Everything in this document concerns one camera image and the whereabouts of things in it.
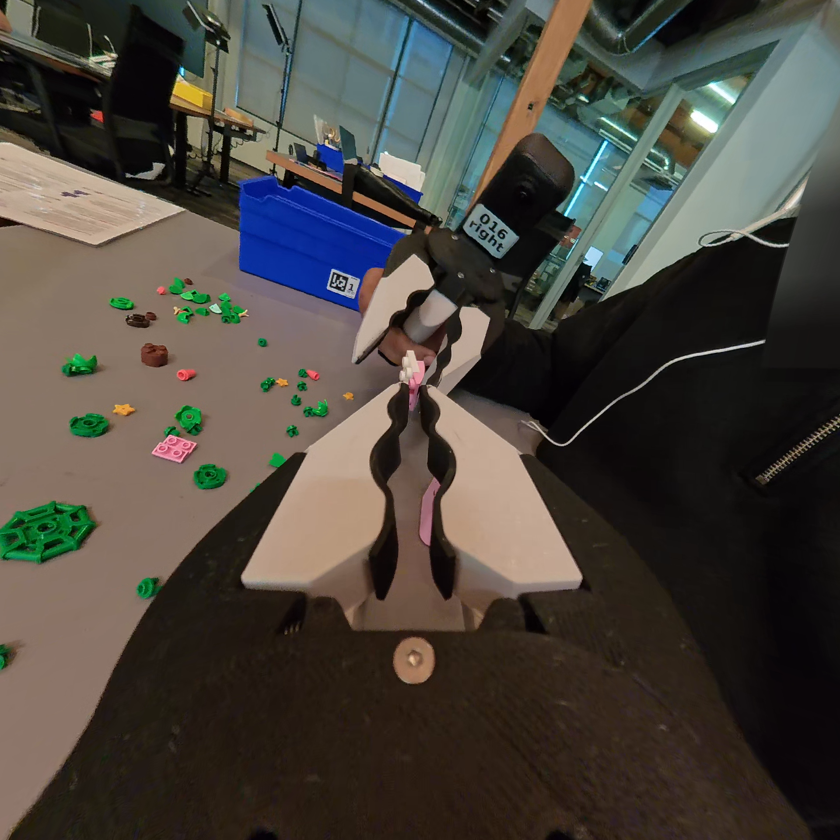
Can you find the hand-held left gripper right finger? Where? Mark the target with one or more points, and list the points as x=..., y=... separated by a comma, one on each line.
x=512, y=525

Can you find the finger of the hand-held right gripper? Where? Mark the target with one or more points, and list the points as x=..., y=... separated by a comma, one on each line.
x=387, y=302
x=476, y=348

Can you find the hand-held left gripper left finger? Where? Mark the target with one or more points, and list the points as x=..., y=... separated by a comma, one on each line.
x=315, y=525

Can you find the small white studded plate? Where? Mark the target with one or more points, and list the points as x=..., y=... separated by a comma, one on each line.
x=408, y=366

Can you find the small pink studded plate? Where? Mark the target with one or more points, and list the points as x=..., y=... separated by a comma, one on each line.
x=415, y=392
x=174, y=449

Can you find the pink toy brick body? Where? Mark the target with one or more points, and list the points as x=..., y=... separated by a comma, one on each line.
x=428, y=512

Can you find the person's right forearm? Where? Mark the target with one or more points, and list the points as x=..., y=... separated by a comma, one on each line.
x=525, y=354

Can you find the person's right hand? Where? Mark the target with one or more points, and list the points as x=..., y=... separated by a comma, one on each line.
x=403, y=348

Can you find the blue plastic bin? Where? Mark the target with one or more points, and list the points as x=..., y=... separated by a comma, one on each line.
x=295, y=243

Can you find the green leaf piece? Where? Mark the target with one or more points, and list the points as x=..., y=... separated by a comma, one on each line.
x=189, y=417
x=318, y=409

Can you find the wooden office desk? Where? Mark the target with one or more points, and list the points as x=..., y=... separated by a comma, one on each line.
x=308, y=165

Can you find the person's black jacket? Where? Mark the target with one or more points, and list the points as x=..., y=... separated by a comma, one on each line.
x=689, y=525

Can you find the pile of green leaf pieces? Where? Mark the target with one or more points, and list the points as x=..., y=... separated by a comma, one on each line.
x=210, y=298

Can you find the brown round brick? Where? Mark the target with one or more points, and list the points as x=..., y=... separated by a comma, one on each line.
x=154, y=354

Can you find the black tripod stand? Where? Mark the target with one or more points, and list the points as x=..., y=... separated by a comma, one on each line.
x=283, y=79

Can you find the green round web plate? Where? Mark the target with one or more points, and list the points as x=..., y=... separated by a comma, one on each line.
x=44, y=529

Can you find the green spiky plant piece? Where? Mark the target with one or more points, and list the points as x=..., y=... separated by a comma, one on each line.
x=80, y=365

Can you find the yellow box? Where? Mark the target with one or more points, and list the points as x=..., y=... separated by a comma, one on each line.
x=191, y=95

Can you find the black office chair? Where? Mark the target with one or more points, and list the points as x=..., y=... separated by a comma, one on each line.
x=141, y=85

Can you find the printed paper sheet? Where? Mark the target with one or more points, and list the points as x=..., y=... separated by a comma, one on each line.
x=79, y=190

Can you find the wooden post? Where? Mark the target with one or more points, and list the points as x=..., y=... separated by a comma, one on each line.
x=538, y=85

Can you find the metal air duct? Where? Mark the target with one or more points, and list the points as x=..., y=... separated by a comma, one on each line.
x=643, y=26

